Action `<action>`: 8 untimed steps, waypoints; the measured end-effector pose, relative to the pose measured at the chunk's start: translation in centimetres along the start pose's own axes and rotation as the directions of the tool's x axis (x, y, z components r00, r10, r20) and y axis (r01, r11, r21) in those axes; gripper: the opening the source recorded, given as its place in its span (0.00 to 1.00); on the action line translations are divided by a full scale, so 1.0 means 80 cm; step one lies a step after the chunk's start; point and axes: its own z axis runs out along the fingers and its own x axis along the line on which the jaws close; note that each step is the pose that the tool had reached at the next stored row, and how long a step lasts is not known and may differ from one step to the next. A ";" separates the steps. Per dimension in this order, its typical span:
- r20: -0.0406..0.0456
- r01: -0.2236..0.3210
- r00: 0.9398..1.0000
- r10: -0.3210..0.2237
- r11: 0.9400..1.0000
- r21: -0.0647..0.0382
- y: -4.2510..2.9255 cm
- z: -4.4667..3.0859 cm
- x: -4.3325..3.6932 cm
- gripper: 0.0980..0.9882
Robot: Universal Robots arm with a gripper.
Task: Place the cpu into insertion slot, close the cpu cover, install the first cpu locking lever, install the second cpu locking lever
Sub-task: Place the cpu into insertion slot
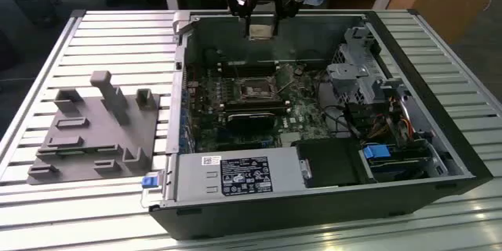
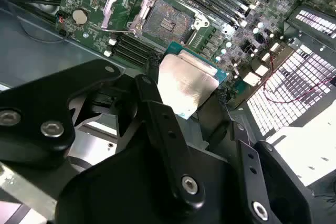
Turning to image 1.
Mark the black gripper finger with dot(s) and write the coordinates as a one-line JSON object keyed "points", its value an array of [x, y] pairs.
{"points": [[239, 7], [286, 4]]}

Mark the silver CPU chip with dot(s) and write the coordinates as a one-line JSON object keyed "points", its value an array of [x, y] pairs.
{"points": [[262, 31]]}

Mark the CPU socket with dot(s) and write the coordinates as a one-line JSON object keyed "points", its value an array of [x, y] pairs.
{"points": [[255, 90]]}

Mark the metal drive cage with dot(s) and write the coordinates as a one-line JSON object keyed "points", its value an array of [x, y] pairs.
{"points": [[343, 85]]}

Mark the green motherboard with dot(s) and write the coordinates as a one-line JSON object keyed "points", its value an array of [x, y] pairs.
{"points": [[306, 110]]}

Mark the graphics card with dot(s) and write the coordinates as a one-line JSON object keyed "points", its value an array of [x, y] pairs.
{"points": [[251, 121]]}

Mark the wooden cabinet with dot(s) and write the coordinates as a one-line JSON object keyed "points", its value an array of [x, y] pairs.
{"points": [[458, 4]]}

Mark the silver chipset heatsink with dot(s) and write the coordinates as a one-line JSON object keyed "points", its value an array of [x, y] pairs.
{"points": [[291, 140]]}

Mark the black bin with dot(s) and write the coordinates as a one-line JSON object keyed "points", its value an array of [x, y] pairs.
{"points": [[38, 10]]}

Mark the blue disk carrier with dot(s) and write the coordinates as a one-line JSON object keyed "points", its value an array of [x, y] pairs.
{"points": [[377, 151]]}

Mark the grey parts rack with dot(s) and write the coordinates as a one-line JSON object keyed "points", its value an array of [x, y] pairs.
{"points": [[98, 133]]}

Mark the silver power supply unit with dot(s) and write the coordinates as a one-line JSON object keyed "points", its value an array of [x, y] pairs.
{"points": [[197, 180]]}

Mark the blue case latch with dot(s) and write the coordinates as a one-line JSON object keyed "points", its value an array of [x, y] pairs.
{"points": [[148, 182]]}

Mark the green RAM stick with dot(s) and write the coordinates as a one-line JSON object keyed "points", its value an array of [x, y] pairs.
{"points": [[71, 153]]}

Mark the black PC case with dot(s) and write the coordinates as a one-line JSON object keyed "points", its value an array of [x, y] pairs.
{"points": [[274, 221]]}

